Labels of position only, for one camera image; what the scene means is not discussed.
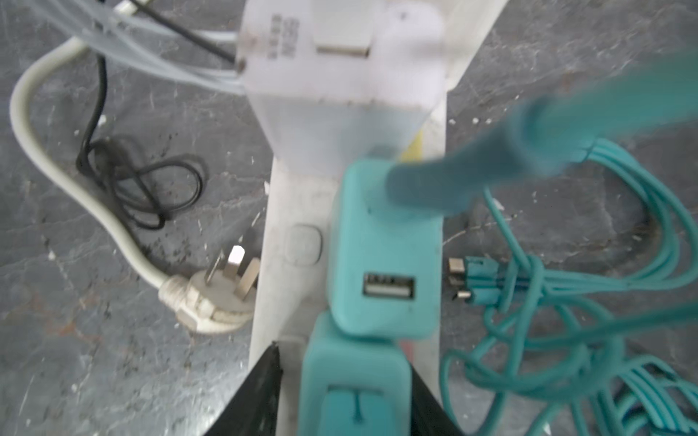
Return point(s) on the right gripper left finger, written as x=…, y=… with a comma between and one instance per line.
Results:
x=253, y=410

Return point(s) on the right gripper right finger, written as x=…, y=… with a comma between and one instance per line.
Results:
x=428, y=418

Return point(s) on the teal charger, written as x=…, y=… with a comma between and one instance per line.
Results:
x=385, y=251
x=354, y=386

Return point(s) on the white multicolour power strip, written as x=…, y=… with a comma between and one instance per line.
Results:
x=289, y=294

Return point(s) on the white charger with black cable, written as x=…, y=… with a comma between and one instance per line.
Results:
x=105, y=163

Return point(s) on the white charger adapter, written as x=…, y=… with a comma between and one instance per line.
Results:
x=330, y=82

